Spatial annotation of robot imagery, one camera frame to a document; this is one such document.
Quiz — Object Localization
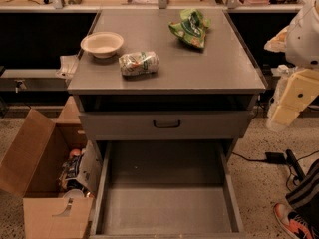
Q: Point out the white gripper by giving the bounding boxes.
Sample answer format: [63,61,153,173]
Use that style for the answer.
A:
[263,26,319,127]

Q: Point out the green white 7up can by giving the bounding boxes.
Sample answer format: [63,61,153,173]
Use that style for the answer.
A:
[119,51,160,77]

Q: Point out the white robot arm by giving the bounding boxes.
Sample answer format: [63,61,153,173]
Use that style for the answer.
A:
[264,0,319,130]

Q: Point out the grey drawer cabinet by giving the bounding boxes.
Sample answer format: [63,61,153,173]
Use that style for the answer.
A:
[67,8,268,147]

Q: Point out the grey top drawer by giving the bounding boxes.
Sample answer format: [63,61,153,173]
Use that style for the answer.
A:
[79,111,252,140]

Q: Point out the open grey middle drawer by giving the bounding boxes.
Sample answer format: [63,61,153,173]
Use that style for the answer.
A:
[90,140,245,239]

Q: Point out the black power adapter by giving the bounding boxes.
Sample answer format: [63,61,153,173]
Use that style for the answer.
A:
[265,152,286,164]

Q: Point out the green chip bag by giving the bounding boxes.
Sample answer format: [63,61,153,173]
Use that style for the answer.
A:
[168,8,211,50]

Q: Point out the striped trouser leg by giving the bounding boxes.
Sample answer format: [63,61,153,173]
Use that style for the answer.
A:
[286,159,319,229]

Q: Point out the orange white sneaker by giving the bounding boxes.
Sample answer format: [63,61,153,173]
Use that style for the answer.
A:
[274,203,319,239]

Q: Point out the white paper bowl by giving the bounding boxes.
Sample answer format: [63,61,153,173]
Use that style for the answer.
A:
[81,32,124,59]

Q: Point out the snack bags in box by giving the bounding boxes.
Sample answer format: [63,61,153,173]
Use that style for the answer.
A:
[58,141,102,195]

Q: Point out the brown cardboard box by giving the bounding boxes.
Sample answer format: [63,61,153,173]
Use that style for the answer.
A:
[0,98,96,239]

